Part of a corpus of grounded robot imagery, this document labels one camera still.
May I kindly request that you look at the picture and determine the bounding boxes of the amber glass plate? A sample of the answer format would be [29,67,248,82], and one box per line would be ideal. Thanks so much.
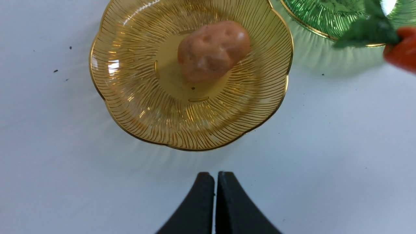
[89,0,293,151]

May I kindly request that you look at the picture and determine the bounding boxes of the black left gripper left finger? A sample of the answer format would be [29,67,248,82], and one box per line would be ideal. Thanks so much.
[157,172,215,234]

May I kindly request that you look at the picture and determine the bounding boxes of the brown toy potato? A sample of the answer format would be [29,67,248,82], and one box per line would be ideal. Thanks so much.
[177,20,251,83]

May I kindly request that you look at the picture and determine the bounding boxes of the green glass plate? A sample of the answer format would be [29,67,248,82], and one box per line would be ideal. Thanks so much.
[282,0,415,47]

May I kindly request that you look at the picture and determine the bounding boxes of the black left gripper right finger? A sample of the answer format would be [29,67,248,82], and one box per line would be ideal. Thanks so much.
[215,171,281,234]

